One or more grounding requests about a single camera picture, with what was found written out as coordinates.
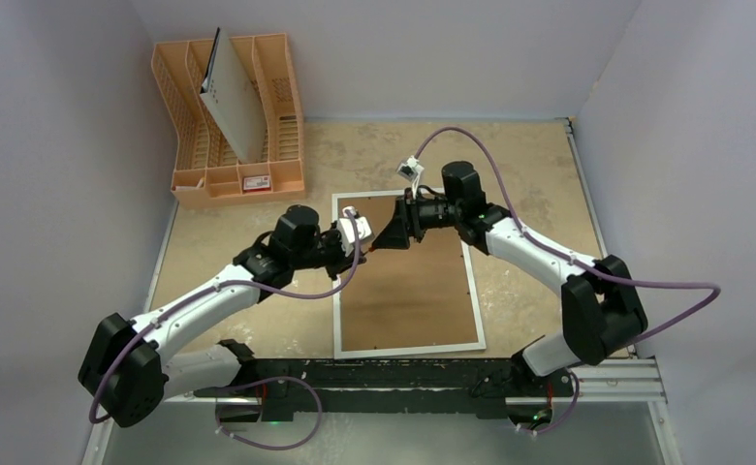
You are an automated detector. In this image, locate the white picture frame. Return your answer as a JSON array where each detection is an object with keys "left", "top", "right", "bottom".
[{"left": 331, "top": 187, "right": 488, "bottom": 360}]

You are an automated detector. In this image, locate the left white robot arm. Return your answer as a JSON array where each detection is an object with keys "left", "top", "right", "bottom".
[{"left": 78, "top": 205, "right": 369, "bottom": 427}]

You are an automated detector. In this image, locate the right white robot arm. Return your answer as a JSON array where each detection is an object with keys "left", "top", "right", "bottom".
[{"left": 372, "top": 158, "right": 648, "bottom": 394}]

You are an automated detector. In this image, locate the small red white box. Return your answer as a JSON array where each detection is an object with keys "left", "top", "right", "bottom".
[{"left": 241, "top": 175, "right": 271, "bottom": 192}]

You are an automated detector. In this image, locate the orange plastic file organizer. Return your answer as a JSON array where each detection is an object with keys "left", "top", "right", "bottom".
[{"left": 151, "top": 29, "right": 306, "bottom": 209}]

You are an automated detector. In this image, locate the white board in organizer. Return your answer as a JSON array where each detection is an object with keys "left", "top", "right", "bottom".
[{"left": 200, "top": 27, "right": 267, "bottom": 164}]

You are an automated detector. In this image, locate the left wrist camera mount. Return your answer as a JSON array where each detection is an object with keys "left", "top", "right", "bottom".
[{"left": 335, "top": 205, "right": 374, "bottom": 257}]

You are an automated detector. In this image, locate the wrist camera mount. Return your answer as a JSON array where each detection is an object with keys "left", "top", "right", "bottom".
[
  {"left": 395, "top": 156, "right": 425, "bottom": 199},
  {"left": 335, "top": 205, "right": 374, "bottom": 257}
]

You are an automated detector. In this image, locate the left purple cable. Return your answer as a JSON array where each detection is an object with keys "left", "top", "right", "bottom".
[{"left": 88, "top": 208, "right": 363, "bottom": 426}]

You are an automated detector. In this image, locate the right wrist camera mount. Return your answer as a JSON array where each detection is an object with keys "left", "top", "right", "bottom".
[{"left": 395, "top": 156, "right": 425, "bottom": 199}]

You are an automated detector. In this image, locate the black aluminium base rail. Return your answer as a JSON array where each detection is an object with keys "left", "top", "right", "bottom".
[{"left": 98, "top": 356, "right": 668, "bottom": 425}]

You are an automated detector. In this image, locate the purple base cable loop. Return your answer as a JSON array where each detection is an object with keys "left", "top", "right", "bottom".
[{"left": 215, "top": 372, "right": 327, "bottom": 450}]

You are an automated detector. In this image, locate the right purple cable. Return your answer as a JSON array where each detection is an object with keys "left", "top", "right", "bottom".
[{"left": 413, "top": 126, "right": 722, "bottom": 348}]

